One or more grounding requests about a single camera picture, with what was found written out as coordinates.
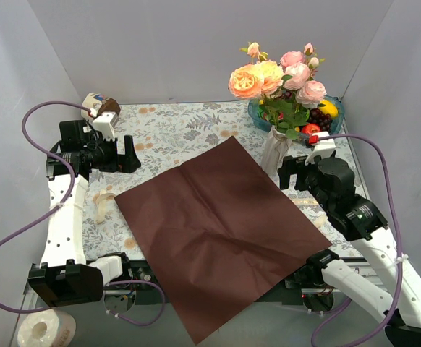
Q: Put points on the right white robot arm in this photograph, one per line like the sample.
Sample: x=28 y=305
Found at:
x=363 y=225

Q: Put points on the teal plastic fruit basket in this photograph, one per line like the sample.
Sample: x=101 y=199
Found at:
x=287 y=116

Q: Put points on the floral patterned table mat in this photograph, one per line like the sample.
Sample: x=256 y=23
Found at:
x=165 y=136

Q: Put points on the white tissue roll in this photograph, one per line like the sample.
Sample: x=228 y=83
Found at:
x=50 y=328

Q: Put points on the dark red grape bunch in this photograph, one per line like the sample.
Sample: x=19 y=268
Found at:
x=323 y=120

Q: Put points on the right yellow mango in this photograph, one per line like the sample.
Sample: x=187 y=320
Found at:
x=328 y=108

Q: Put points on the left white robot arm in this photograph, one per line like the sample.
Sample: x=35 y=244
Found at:
x=64 y=277

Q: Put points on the pale pink rose stem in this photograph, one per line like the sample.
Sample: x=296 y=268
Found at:
x=308 y=92

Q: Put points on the peach rose stem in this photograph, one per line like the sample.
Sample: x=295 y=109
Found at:
x=273 y=71
x=248 y=82

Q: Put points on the white ceramic vase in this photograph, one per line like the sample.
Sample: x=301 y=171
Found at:
x=276 y=147

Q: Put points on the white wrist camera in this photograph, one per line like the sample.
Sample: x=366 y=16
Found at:
x=105 y=123
x=324 y=147

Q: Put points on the red apple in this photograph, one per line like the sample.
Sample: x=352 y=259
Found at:
x=310 y=129

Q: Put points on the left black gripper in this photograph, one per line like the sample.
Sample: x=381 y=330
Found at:
x=118 y=155

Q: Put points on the deep pink rose stem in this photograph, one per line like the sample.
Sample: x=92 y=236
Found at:
x=307 y=56

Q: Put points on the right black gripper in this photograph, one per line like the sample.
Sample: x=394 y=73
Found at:
x=294 y=174

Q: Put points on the red wrapping paper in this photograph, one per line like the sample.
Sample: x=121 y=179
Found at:
x=218 y=234

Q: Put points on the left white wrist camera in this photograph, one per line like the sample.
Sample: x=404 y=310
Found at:
x=105 y=123

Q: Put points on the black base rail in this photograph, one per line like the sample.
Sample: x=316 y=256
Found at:
x=303 y=287

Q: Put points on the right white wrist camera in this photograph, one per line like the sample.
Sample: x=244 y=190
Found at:
x=324 y=147

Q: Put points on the brown-ended paper roll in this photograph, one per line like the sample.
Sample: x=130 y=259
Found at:
x=101 y=104

